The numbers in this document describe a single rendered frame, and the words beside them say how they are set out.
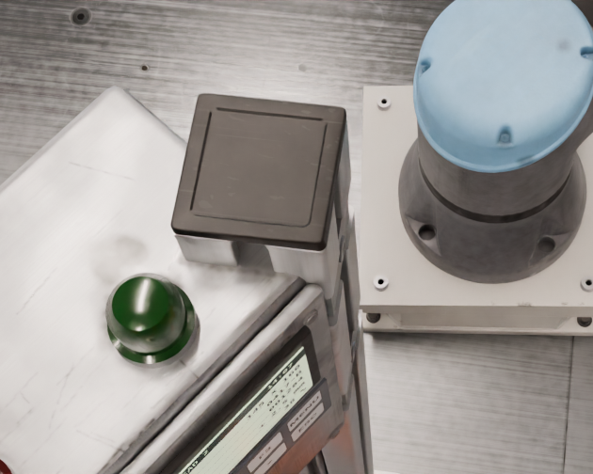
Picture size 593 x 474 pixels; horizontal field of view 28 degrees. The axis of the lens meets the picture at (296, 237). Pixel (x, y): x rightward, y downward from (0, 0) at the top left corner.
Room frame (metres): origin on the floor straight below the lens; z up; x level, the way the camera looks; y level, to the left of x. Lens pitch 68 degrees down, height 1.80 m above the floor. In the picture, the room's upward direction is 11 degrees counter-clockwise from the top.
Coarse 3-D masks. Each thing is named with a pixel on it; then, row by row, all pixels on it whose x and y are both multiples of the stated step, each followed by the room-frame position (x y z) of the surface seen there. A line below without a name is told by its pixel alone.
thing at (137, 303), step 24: (120, 288) 0.12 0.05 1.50; (144, 288) 0.12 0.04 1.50; (168, 288) 0.12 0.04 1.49; (120, 312) 0.12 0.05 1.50; (144, 312) 0.11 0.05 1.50; (168, 312) 0.11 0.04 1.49; (192, 312) 0.12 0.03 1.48; (120, 336) 0.11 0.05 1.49; (144, 336) 0.11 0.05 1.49; (168, 336) 0.11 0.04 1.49; (192, 336) 0.11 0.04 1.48; (144, 360) 0.11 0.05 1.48; (168, 360) 0.10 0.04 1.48
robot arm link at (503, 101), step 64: (512, 0) 0.41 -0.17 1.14; (576, 0) 0.41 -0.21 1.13; (448, 64) 0.38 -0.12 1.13; (512, 64) 0.37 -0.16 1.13; (576, 64) 0.35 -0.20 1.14; (448, 128) 0.34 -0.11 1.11; (512, 128) 0.32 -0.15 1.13; (576, 128) 0.33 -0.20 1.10; (448, 192) 0.34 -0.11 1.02; (512, 192) 0.31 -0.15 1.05
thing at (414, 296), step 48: (384, 96) 0.48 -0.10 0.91; (384, 144) 0.44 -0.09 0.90; (384, 192) 0.40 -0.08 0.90; (384, 240) 0.35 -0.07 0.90; (576, 240) 0.32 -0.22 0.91; (384, 288) 0.31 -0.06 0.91; (432, 288) 0.30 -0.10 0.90; (480, 288) 0.30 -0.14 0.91; (528, 288) 0.29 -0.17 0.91; (576, 288) 0.28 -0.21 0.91
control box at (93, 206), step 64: (64, 128) 0.19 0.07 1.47; (128, 128) 0.18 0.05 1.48; (0, 192) 0.17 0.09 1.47; (64, 192) 0.17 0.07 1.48; (128, 192) 0.16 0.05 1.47; (0, 256) 0.15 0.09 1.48; (64, 256) 0.14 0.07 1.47; (128, 256) 0.14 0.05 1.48; (256, 256) 0.13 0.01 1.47; (0, 320) 0.13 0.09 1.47; (64, 320) 0.12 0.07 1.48; (256, 320) 0.11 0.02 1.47; (320, 320) 0.12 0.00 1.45; (0, 384) 0.11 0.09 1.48; (64, 384) 0.10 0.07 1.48; (128, 384) 0.10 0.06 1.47; (192, 384) 0.10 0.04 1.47; (0, 448) 0.09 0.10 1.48; (64, 448) 0.09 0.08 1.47; (128, 448) 0.08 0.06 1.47; (320, 448) 0.11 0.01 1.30
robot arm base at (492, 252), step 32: (416, 160) 0.39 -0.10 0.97; (576, 160) 0.36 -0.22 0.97; (416, 192) 0.36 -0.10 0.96; (576, 192) 0.34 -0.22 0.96; (416, 224) 0.35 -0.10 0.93; (448, 224) 0.33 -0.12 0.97; (480, 224) 0.32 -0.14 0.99; (512, 224) 0.31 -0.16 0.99; (544, 224) 0.32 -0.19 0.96; (576, 224) 0.32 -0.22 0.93; (448, 256) 0.32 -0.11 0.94; (480, 256) 0.31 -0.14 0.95; (512, 256) 0.30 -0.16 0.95; (544, 256) 0.30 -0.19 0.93
